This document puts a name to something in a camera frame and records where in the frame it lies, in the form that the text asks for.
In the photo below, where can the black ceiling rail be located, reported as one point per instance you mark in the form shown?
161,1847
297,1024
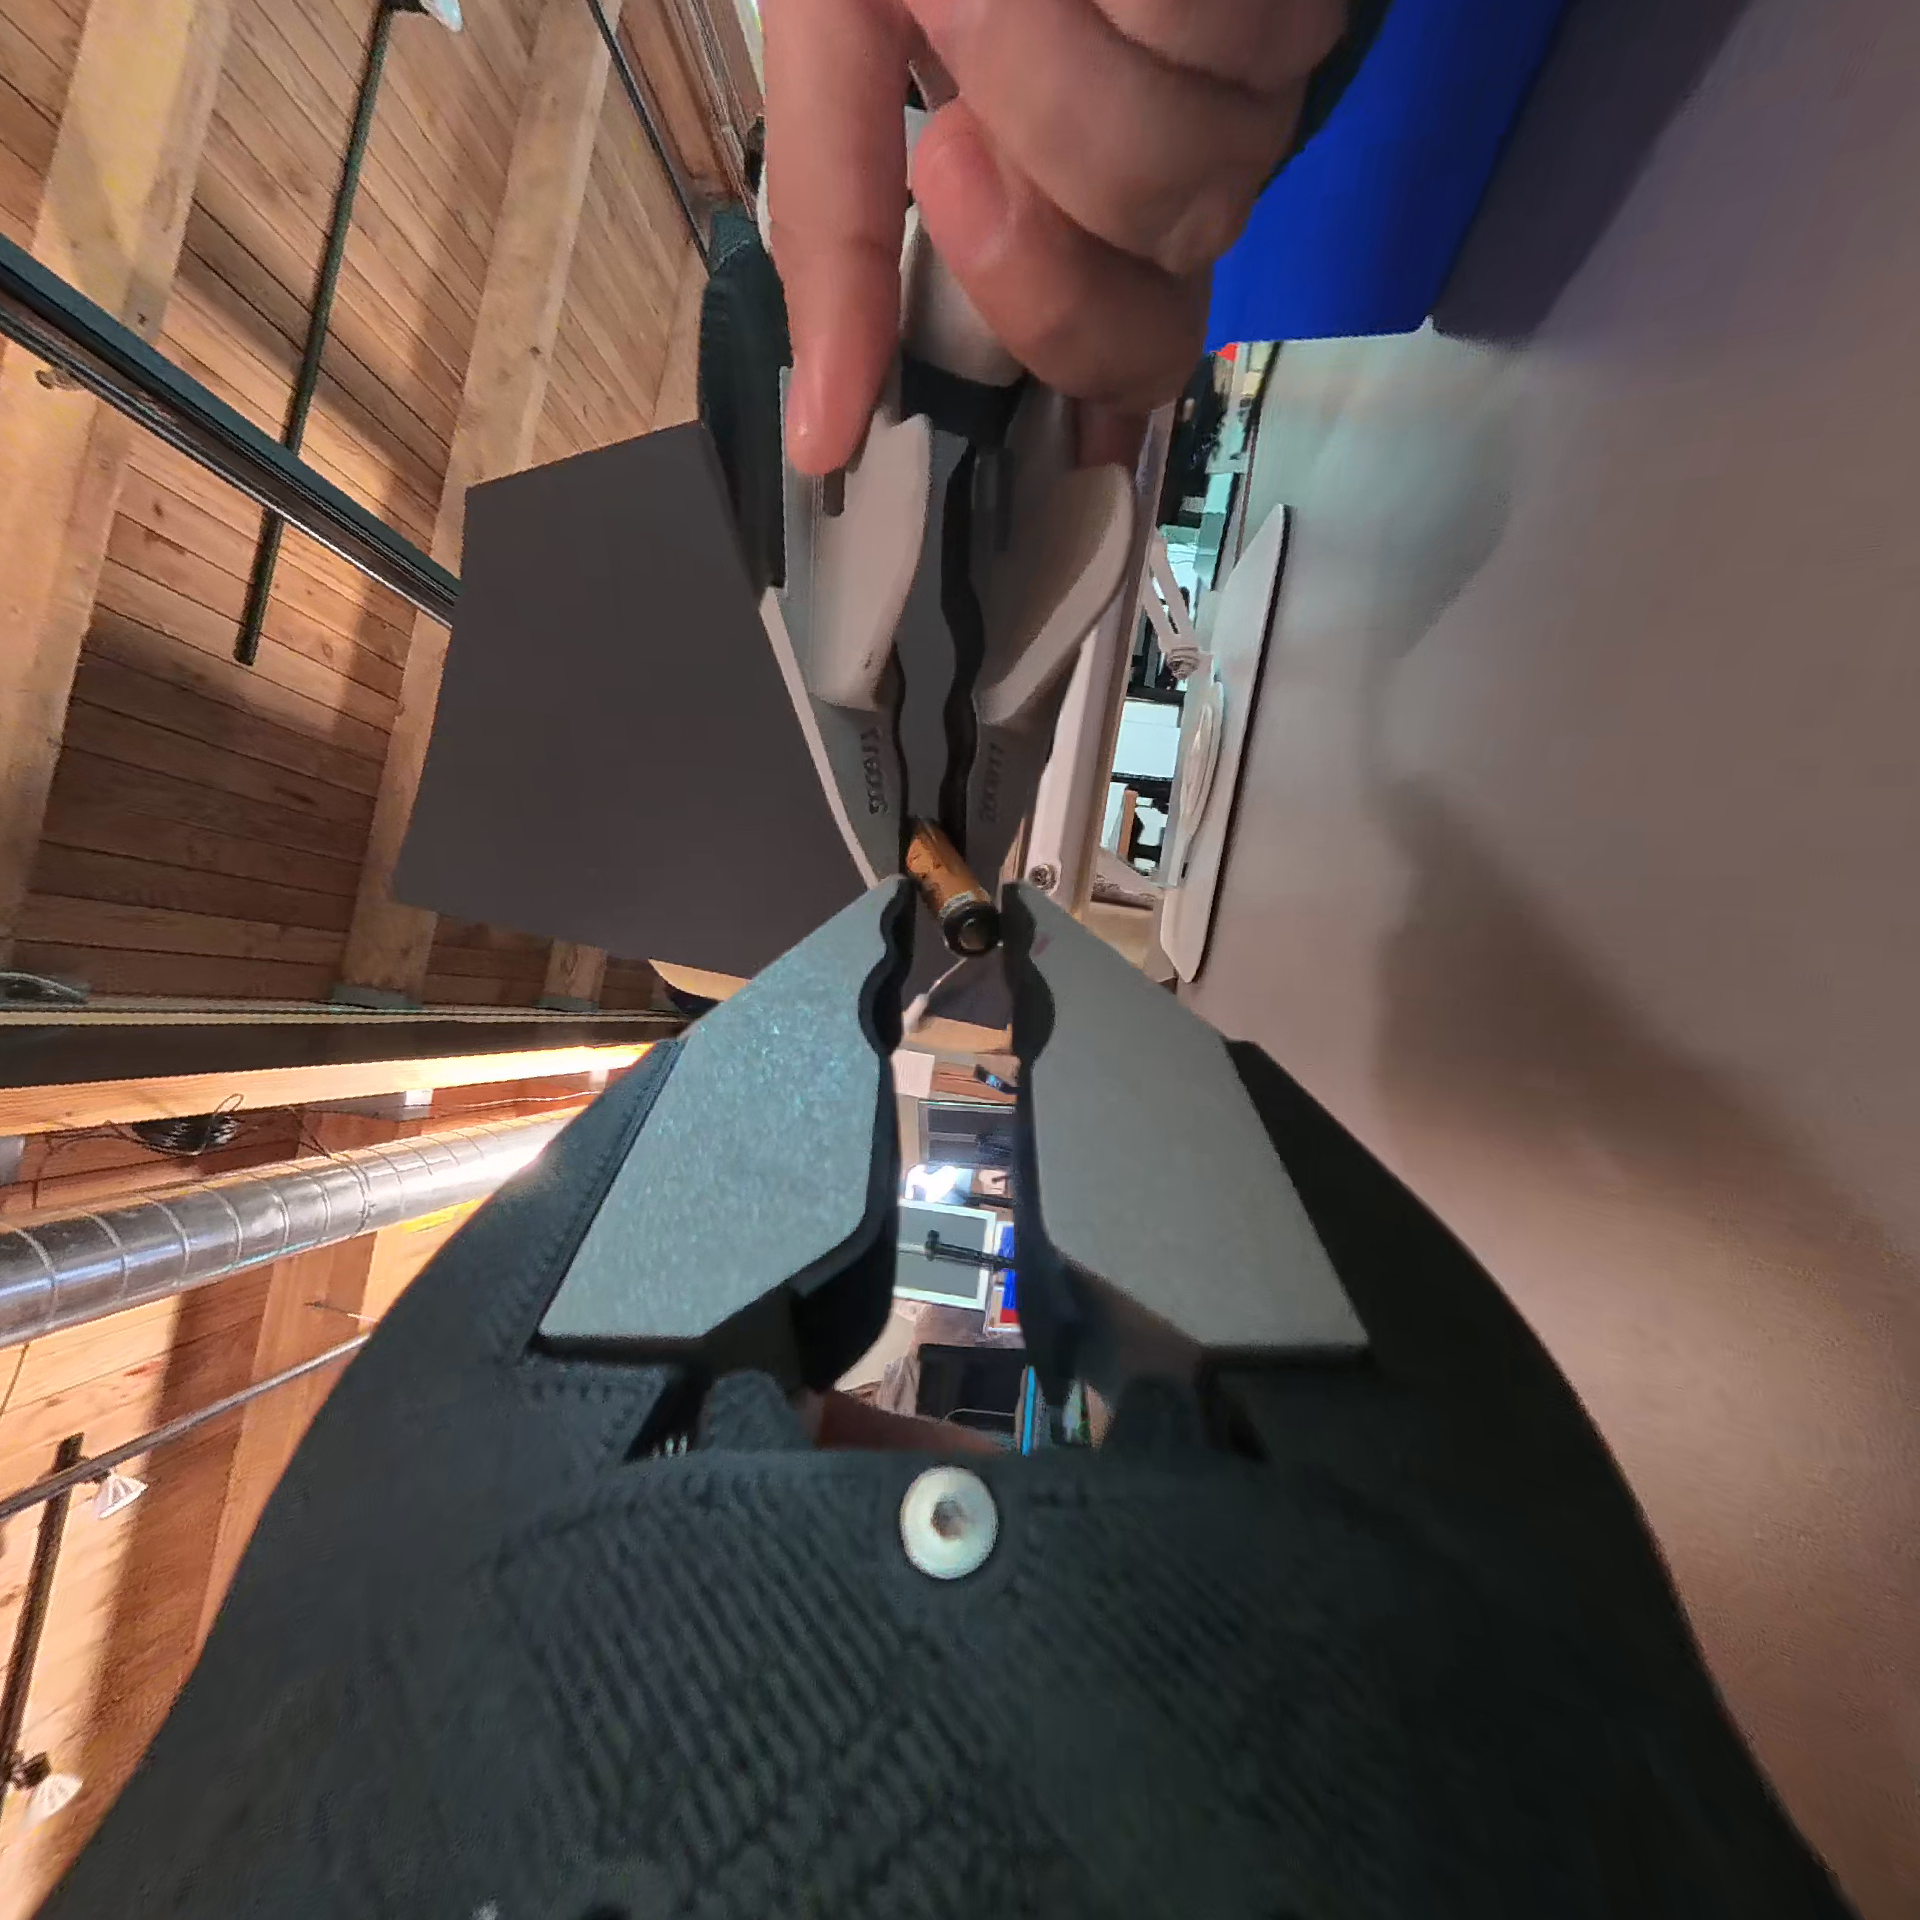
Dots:
210,405

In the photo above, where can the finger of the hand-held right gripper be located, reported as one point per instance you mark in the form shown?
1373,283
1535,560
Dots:
1053,587
855,587

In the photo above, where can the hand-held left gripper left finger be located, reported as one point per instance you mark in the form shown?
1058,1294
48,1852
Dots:
721,1200

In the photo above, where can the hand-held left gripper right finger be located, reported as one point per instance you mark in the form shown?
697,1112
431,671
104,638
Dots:
1186,1200

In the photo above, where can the black computer monitor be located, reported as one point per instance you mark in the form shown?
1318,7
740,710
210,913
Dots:
602,707

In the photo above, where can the person's right hand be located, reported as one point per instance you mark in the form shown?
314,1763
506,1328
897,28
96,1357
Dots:
1112,181

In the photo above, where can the silver ventilation duct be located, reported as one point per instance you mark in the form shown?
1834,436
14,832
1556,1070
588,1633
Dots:
270,1231

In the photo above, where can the blue plastic bin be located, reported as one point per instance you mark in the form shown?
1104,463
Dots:
1396,151

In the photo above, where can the copper black battery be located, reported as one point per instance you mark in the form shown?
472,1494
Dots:
957,895

